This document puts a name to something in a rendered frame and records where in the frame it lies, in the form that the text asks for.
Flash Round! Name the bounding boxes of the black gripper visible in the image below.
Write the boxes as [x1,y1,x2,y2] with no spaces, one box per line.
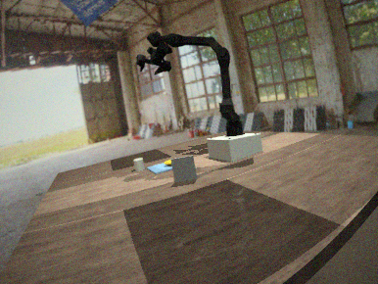
[136,50,171,75]

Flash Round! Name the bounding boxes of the grey dish rack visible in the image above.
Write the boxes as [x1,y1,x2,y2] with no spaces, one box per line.
[170,156,197,183]

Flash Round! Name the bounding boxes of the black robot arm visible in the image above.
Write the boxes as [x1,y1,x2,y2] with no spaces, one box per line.
[147,31,245,136]

